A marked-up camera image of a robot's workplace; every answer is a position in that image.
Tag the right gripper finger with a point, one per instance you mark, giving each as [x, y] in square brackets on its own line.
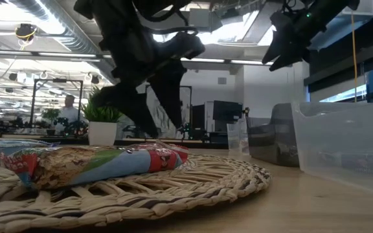
[290, 58]
[282, 29]

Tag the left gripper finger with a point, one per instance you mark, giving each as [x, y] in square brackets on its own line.
[170, 90]
[128, 103]

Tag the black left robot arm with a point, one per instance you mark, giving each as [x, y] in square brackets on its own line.
[115, 19]

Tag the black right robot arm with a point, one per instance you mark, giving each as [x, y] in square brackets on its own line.
[329, 13]

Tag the black computer monitor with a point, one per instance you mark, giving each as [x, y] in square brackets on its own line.
[227, 110]
[198, 116]

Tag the green plant in white pot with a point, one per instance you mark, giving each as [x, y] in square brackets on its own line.
[102, 134]

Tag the white background panel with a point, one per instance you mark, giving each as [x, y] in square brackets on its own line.
[209, 116]

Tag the standing person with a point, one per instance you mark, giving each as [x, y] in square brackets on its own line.
[70, 113]

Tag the long linear ceiling light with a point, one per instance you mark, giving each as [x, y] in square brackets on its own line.
[66, 55]

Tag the small background potted plant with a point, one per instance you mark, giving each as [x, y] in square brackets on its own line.
[51, 115]

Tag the clear plastic bin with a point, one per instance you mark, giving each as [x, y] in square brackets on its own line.
[345, 136]
[238, 139]

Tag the round woven wicker placemat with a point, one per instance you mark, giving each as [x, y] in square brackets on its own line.
[189, 187]

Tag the long background desk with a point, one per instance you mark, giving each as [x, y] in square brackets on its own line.
[18, 136]

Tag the black background station frame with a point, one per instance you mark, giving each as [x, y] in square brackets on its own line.
[57, 80]
[191, 110]

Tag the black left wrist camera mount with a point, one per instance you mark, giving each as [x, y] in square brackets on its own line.
[186, 45]

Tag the silver ceiling air duct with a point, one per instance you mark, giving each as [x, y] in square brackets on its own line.
[73, 35]

